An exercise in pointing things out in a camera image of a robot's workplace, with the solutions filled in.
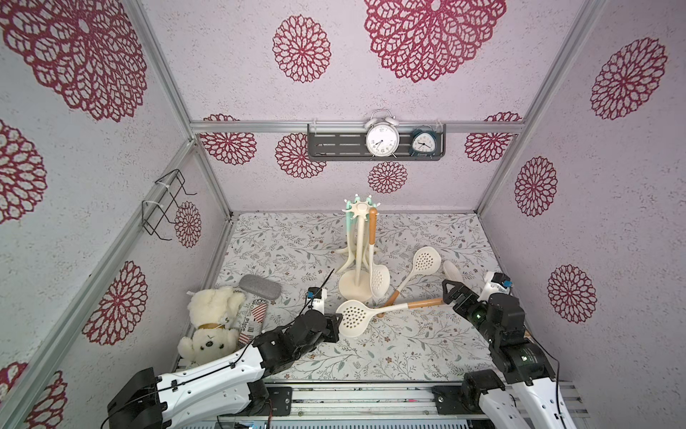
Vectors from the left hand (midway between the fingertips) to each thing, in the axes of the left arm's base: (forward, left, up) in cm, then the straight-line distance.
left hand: (342, 318), depth 78 cm
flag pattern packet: (+2, +28, -7) cm, 29 cm away
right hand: (+6, -31, +8) cm, 32 cm away
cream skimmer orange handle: (+22, -41, -11) cm, 48 cm away
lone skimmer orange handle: (+15, -12, 0) cm, 19 cm away
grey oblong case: (+15, +29, -8) cm, 34 cm away
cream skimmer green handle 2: (+18, -7, +8) cm, 21 cm away
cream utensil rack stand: (+16, -5, -11) cm, 20 cm away
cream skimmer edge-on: (+1, -4, -1) cm, 4 cm away
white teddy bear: (+3, +40, -2) cm, 40 cm away
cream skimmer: (+27, -33, -11) cm, 44 cm away
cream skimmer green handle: (+18, -2, +18) cm, 25 cm away
